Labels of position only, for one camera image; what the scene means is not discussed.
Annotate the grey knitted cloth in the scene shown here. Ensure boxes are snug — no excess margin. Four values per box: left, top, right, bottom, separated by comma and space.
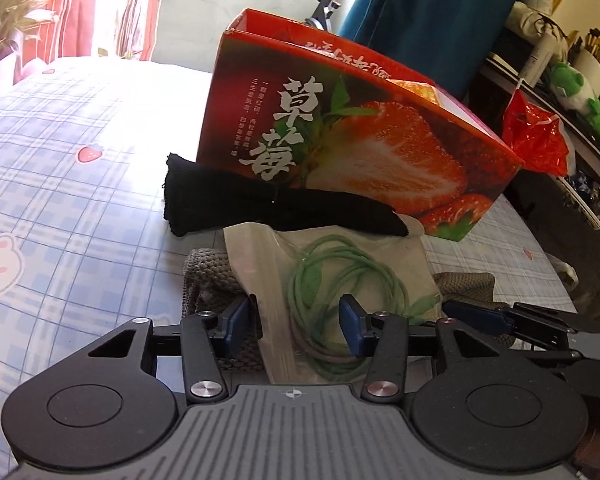
182, 247, 497, 372

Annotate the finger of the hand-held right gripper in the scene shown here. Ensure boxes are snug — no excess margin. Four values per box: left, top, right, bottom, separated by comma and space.
442, 300, 581, 352

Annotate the white bottle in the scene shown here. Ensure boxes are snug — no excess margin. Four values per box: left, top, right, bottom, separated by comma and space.
522, 34, 557, 89

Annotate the green plush toy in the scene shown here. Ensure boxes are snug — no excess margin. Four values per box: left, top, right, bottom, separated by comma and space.
550, 62, 600, 142

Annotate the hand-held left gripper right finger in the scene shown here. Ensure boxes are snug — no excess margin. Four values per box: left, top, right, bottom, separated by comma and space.
339, 294, 487, 404

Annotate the potted plant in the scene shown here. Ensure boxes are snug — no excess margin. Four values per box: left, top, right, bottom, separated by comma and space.
0, 0, 51, 107

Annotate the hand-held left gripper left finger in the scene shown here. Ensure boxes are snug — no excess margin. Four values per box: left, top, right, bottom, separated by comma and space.
86, 296, 253, 404

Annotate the green cable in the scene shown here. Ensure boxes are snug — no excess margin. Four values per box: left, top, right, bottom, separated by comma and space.
286, 237, 439, 379

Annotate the red curtain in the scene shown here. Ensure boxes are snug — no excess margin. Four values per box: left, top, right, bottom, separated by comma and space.
22, 0, 173, 68

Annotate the teal curtain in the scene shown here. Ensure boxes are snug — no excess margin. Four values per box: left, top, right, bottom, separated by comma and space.
340, 0, 537, 102

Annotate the white brush holder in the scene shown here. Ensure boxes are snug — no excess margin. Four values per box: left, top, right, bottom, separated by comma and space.
572, 27, 600, 92

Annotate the white wire rack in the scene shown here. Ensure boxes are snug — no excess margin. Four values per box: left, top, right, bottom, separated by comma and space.
484, 52, 600, 234

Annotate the black sock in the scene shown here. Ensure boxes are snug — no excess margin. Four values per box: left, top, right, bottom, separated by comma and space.
162, 152, 423, 239

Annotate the red strawberry print box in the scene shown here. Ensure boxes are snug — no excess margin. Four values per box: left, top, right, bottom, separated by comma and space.
197, 8, 525, 244

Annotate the clear plastic bag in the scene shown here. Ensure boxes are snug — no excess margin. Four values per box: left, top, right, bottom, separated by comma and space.
224, 222, 443, 387

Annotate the red plastic bag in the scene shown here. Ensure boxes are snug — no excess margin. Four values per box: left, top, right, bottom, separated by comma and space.
502, 90, 572, 178

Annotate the white cloth bag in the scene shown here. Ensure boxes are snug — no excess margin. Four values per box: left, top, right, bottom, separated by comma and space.
509, 0, 572, 52

